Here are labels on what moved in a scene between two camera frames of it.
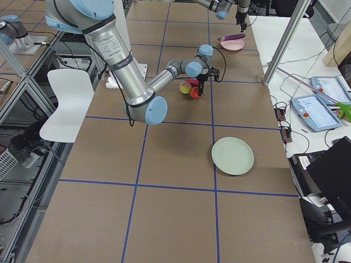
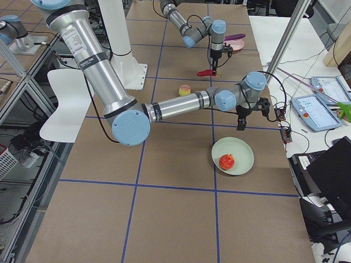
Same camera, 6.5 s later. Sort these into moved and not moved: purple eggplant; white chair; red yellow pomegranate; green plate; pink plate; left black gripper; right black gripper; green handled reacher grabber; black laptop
Moved: left black gripper; red yellow pomegranate; right black gripper
Not moved: purple eggplant; green handled reacher grabber; black laptop; pink plate; green plate; white chair
